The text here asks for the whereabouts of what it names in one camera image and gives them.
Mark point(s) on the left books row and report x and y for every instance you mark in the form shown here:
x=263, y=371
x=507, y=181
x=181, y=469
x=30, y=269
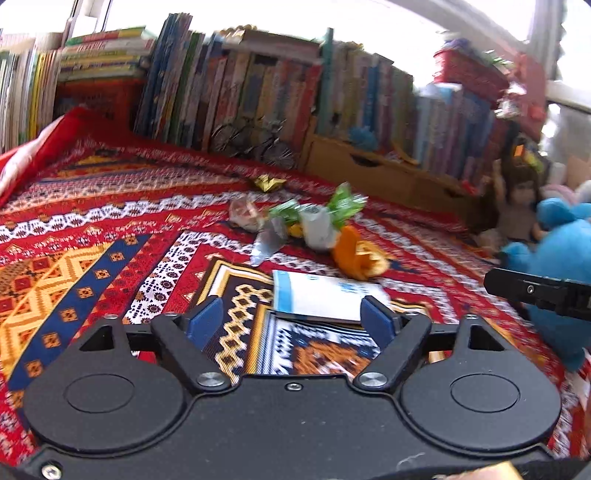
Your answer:
x=29, y=76

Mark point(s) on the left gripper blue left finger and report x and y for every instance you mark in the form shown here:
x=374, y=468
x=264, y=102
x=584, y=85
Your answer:
x=203, y=320

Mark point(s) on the row of upright books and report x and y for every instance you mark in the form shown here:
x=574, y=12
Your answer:
x=196, y=82

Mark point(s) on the blue plush toy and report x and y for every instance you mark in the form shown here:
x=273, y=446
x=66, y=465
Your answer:
x=562, y=254

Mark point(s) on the gold foil wrapper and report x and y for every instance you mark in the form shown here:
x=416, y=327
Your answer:
x=268, y=184

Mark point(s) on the stack of flat books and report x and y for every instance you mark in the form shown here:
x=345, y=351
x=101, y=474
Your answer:
x=115, y=54

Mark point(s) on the white blue booklet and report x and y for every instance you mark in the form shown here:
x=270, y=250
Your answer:
x=317, y=298

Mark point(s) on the green white wrapper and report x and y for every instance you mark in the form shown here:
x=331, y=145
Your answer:
x=318, y=225

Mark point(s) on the red basket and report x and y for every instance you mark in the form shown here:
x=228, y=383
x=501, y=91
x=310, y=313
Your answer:
x=485, y=81

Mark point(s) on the wooden drawer organizer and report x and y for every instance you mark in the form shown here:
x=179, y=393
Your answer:
x=390, y=180

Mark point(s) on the doll with brown hair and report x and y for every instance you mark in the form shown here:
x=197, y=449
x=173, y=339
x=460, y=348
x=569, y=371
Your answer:
x=516, y=197

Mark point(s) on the red patterned tablecloth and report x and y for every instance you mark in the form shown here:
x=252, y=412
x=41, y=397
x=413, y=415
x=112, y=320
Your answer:
x=95, y=221

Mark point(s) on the silver foil wrapper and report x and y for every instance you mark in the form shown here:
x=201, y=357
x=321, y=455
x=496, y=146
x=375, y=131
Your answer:
x=268, y=241

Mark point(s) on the miniature black bicycle model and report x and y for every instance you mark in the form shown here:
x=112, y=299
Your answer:
x=254, y=139

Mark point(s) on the blue yarn ball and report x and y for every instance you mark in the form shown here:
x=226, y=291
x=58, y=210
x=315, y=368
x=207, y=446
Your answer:
x=363, y=138

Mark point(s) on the orange peel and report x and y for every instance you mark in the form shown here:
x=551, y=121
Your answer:
x=357, y=258

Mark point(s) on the red box under books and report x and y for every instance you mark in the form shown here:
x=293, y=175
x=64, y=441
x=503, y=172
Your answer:
x=116, y=99

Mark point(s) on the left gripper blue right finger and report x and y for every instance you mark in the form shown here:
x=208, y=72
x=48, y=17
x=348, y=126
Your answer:
x=380, y=322

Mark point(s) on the clear crumpled wrapper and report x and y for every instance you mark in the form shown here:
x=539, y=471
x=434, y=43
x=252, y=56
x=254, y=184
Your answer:
x=243, y=213

